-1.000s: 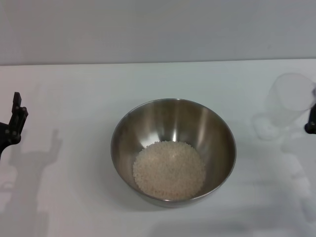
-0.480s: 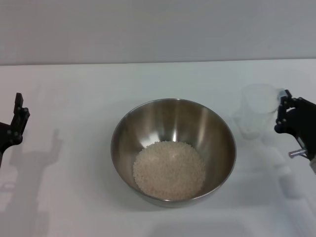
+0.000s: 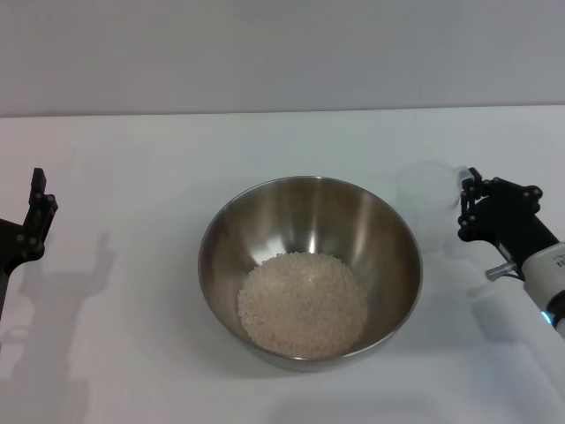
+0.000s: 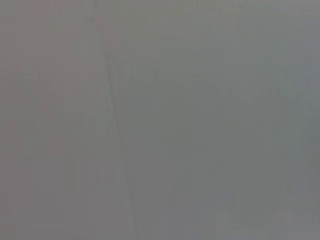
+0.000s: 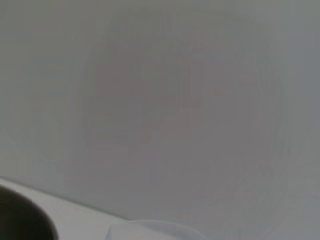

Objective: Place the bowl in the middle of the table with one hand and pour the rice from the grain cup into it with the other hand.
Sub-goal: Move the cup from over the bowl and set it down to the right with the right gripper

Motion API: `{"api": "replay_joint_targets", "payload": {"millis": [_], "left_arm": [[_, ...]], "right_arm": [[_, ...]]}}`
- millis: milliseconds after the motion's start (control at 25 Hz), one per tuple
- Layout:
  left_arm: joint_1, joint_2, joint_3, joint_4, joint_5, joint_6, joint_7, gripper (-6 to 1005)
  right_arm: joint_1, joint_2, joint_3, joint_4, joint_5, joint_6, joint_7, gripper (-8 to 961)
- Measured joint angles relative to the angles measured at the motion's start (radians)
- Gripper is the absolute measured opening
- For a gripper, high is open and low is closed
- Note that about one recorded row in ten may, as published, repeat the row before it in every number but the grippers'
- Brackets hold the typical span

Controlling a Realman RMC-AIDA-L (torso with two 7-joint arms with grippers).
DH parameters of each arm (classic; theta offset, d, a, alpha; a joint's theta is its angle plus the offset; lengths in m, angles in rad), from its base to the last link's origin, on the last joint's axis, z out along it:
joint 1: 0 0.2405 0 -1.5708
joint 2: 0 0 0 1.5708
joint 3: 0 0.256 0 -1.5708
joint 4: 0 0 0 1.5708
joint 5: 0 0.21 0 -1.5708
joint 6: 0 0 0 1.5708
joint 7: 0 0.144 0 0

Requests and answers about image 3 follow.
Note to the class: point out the stainless steel mixing bowl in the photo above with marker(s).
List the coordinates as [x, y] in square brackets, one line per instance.
[309, 221]

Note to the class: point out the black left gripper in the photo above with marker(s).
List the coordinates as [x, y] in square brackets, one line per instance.
[11, 247]

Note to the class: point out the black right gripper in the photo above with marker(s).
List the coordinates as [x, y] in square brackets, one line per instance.
[516, 229]

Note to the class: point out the white rice grains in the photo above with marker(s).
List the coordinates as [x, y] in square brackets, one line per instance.
[304, 305]

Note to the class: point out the clear plastic measuring cup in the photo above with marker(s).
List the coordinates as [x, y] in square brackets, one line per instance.
[424, 194]

